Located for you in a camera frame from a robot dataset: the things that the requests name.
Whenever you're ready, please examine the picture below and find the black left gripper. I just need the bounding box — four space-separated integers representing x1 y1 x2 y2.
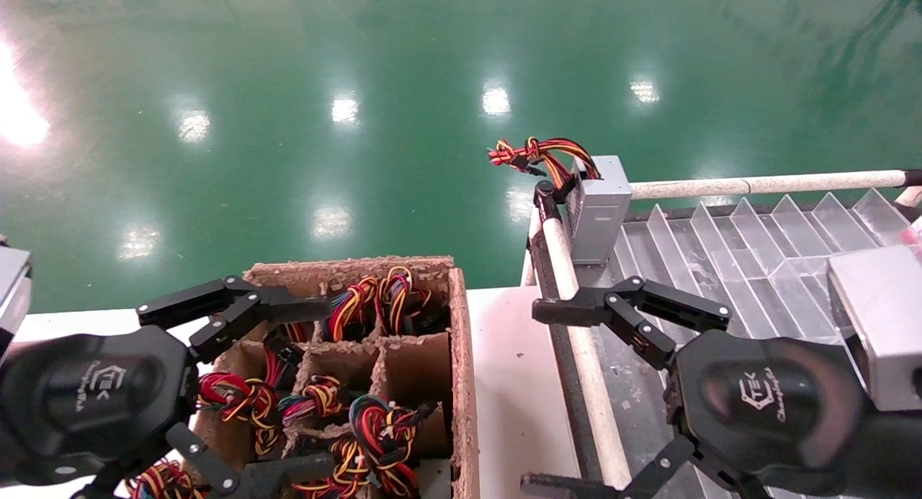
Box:
0 325 199 485

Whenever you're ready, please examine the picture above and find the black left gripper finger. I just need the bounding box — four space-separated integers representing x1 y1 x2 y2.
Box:
137 274 336 364
164 421 339 499

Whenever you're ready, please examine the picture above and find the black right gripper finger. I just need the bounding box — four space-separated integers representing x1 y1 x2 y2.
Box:
520 434 771 499

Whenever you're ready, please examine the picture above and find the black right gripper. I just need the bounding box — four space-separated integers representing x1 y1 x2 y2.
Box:
532 276 876 478

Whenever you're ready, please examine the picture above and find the grey power supply with wires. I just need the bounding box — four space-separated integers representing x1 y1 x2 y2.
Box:
488 137 633 266

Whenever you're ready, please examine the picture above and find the brown cardboard divider box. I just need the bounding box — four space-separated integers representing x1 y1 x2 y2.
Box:
189 254 482 499

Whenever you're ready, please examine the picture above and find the multicolour wire bundle power supply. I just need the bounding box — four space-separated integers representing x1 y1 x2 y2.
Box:
292 395 440 499
324 265 440 341

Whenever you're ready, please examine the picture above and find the small striped wire bundle power supply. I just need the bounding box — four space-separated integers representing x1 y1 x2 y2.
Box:
277 375 345 426

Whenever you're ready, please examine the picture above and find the red yellow wire bundle power supply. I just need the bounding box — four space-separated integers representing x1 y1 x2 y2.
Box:
126 459 206 499
196 369 285 457

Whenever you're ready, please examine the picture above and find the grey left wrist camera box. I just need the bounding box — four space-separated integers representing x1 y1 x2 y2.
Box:
0 243 33 359

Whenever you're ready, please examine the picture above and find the white pipe cart frame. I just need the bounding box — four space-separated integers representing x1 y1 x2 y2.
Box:
520 169 922 489

